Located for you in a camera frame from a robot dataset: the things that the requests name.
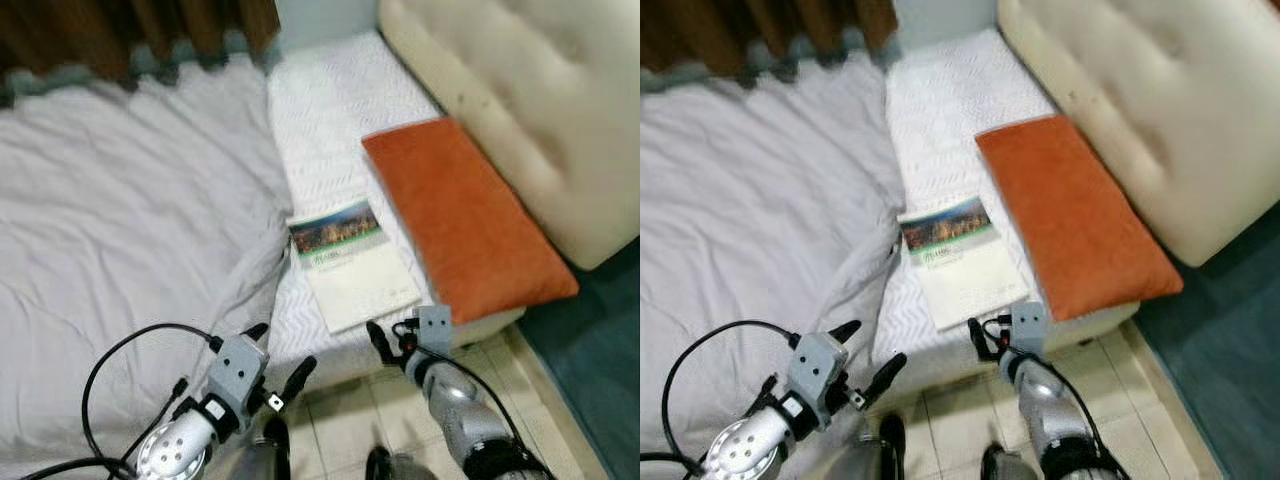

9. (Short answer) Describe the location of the white booklet with city photo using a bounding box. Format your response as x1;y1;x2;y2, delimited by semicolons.
897;196;1032;331
288;200;425;335

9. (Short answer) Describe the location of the orange rectangular pillow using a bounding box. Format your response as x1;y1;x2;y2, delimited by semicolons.
361;117;581;326
975;114;1186;322

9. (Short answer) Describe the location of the robot left leg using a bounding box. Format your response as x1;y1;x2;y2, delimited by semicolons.
205;420;292;480
830;413;907;480

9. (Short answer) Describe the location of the robot leg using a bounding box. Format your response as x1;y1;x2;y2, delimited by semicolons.
364;445;427;480
205;420;292;480
830;413;907;480
980;440;1037;480

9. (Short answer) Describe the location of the robot right leg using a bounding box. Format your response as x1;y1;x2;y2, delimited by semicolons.
364;445;427;480
980;440;1037;480

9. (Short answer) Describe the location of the grey crumpled bed sheet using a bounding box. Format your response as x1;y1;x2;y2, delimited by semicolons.
0;55;294;480
640;50;907;480

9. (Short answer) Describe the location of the white quilted mattress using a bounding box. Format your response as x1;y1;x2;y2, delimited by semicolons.
880;27;1142;387
265;30;527;393

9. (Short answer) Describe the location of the cream padded headboard wooden trim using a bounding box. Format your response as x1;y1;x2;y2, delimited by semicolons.
378;0;641;272
997;0;1280;269

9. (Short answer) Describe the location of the brown striped curtain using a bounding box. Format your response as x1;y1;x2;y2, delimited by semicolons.
640;0;900;83
0;0;282;87

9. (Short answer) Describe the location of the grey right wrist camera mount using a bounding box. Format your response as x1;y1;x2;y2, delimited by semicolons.
416;306;454;354
1012;302;1049;354

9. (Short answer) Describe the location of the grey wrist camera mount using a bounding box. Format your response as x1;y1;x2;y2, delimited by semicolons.
208;335;270;407
1012;302;1049;354
790;332;850;411
416;306;454;354

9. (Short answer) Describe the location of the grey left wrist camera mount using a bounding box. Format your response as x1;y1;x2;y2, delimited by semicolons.
790;332;850;411
208;335;270;407

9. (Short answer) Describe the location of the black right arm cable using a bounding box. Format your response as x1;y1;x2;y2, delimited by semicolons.
985;314;1123;473
392;318;533;473

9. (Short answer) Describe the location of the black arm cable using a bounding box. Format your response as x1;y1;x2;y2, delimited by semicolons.
392;318;533;473
640;319;807;477
985;314;1123;473
20;321;227;480

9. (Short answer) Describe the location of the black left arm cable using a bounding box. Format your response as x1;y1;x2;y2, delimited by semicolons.
640;319;807;477
20;321;227;480

